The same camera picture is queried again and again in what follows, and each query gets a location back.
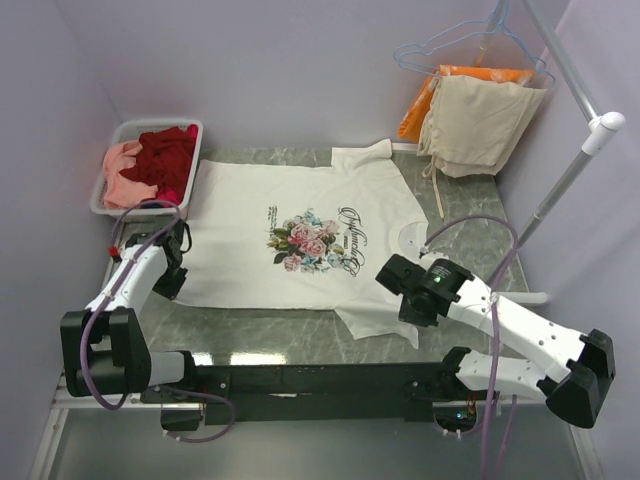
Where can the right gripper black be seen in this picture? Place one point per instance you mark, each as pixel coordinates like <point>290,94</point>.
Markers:
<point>407,315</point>

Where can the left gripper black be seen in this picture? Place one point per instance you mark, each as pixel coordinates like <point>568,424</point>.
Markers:
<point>169,291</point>

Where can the white floral print t-shirt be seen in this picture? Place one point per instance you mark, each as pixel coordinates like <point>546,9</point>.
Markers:
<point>304,238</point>

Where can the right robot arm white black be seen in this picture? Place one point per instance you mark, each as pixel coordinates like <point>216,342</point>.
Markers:
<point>515,340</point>

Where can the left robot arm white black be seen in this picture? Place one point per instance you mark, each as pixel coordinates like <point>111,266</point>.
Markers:
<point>104,348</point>

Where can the dark red garment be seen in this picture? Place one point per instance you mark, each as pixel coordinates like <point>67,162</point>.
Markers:
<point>160,160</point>

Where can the orange hanging garment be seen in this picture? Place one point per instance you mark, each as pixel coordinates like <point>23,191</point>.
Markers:
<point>410,127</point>

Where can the beige hanging garment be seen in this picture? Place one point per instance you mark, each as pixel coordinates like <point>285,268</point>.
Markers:
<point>473,126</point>

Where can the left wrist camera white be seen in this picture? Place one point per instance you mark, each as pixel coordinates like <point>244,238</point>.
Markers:
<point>126,253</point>

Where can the aluminium black mounting rail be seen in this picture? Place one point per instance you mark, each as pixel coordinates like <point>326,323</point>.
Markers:
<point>223,395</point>

